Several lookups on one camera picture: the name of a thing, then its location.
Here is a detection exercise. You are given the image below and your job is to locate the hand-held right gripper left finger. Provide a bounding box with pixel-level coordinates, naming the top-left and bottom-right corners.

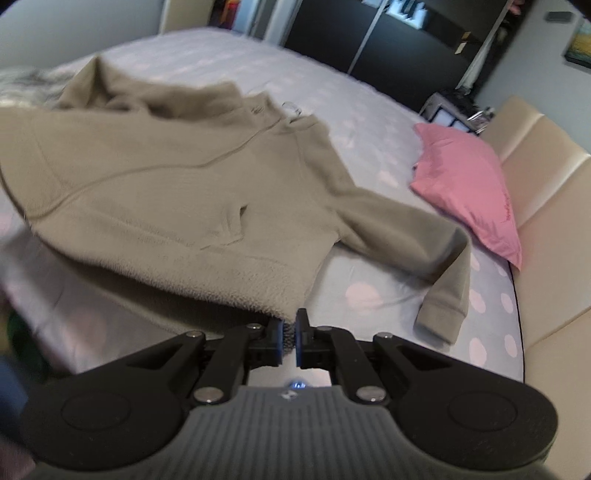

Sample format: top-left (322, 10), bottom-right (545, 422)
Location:
top-left (126, 319), bottom-right (284, 405)

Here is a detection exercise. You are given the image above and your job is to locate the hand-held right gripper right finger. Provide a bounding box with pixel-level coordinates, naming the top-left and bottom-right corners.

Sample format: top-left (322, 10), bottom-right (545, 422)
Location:
top-left (295, 308), bottom-right (462, 405)

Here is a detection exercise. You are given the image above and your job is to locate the beige fleece jacket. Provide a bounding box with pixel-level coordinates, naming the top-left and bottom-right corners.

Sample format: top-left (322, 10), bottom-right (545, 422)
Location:
top-left (0, 55), bottom-right (472, 365)

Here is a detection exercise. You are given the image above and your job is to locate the bed with polka-dot sheet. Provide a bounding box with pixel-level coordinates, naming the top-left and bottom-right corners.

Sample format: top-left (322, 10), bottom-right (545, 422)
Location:
top-left (0, 25), bottom-right (527, 384)

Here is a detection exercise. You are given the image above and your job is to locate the pink pillow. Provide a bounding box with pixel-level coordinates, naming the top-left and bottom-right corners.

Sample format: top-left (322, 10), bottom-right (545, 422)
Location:
top-left (410, 122), bottom-right (523, 271)

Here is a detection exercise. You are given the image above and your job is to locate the white nightstand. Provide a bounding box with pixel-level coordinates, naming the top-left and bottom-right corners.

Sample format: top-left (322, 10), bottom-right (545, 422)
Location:
top-left (422, 91), bottom-right (495, 134)

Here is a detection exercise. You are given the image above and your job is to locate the beige padded headboard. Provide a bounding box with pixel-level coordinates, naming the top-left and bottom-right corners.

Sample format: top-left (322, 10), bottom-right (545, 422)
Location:
top-left (480, 95), bottom-right (591, 480)

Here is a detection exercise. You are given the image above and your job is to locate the dark sliding-door wardrobe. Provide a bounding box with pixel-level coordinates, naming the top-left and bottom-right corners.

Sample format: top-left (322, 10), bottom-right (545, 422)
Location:
top-left (281, 0), bottom-right (536, 109)

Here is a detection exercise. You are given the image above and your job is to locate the cream door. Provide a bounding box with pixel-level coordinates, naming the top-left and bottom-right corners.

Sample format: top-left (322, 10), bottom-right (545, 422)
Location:
top-left (159, 0), bottom-right (213, 33)

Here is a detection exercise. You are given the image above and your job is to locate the grey cloth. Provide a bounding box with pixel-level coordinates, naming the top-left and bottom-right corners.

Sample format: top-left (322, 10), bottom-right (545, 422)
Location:
top-left (0, 65), bottom-right (75, 109)

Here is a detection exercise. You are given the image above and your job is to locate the framed wall picture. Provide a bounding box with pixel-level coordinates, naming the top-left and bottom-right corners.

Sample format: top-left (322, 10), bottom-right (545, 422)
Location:
top-left (566, 18), bottom-right (591, 68)

